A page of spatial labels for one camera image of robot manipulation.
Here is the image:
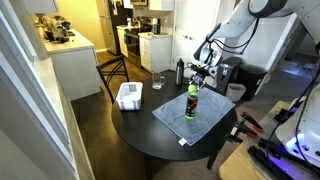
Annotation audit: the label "white framed window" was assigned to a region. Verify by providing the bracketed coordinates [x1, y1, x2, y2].
[0, 0, 96, 180]

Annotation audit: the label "red black tennis ball can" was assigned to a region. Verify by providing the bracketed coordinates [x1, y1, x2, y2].
[184, 91, 200, 120]

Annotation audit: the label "black metal chair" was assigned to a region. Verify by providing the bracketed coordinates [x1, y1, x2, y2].
[95, 54, 130, 104]

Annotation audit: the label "white upper kitchen cabinet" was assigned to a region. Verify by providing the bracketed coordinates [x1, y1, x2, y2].
[21, 0, 60, 15]

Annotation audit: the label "orange black clamp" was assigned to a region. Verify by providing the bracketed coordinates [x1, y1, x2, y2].
[240, 111, 264, 132]
[229, 121, 259, 140]

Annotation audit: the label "black kitchen stove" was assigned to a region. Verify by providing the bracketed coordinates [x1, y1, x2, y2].
[123, 23, 158, 69]

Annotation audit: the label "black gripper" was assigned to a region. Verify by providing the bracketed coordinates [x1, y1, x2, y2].
[188, 64, 215, 93]

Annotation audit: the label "clear glass mug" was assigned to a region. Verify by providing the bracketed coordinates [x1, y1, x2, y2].
[151, 72, 167, 91]

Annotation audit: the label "dark refrigerator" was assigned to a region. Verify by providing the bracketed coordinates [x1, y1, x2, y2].
[96, 0, 134, 56]

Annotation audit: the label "white lower cabinet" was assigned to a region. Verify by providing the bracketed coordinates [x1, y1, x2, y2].
[138, 31, 174, 74]

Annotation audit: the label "small white bin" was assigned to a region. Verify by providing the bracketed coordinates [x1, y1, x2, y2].
[225, 83, 247, 103]

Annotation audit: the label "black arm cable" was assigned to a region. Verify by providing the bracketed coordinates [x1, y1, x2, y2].
[205, 18, 261, 56]

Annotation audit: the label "black water bottle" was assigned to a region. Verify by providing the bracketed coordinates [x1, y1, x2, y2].
[175, 58, 185, 87]

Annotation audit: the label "black trash bin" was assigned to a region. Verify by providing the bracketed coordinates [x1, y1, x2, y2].
[236, 63, 269, 101]

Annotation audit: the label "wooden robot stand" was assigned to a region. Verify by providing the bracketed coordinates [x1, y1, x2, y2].
[218, 99, 320, 180]

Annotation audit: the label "black box appliance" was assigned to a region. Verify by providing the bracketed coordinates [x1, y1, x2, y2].
[215, 56, 244, 95]

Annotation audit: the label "white plastic container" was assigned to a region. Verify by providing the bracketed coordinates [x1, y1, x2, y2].
[115, 81, 144, 111]

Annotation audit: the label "light blue towel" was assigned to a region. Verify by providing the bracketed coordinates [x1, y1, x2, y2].
[151, 87, 236, 147]

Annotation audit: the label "black base cable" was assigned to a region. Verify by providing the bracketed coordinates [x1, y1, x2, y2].
[265, 64, 320, 168]

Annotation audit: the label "round black table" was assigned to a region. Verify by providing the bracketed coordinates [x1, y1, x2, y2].
[110, 69, 239, 180]

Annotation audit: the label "white kitchen counter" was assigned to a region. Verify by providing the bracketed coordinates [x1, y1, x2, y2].
[36, 28, 103, 102]

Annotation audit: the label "white door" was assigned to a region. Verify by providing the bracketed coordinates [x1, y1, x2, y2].
[172, 0, 222, 73]

